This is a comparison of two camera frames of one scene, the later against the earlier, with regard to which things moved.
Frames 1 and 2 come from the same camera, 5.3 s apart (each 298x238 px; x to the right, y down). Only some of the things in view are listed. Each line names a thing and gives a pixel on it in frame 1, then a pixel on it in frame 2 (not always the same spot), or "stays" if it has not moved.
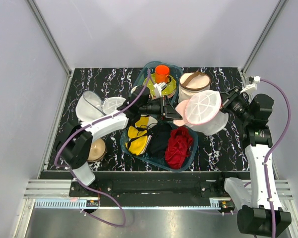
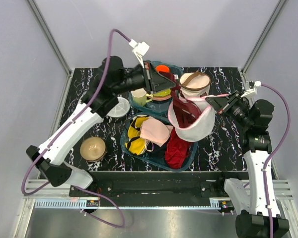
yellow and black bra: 138,135 stays
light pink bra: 180,107 → 154,131
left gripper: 169,112 → 159,82
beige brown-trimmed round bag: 190,82 stays
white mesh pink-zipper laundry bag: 203,112 → 200,129
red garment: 180,142 stays
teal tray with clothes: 172,147 stays
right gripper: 231,96 stays
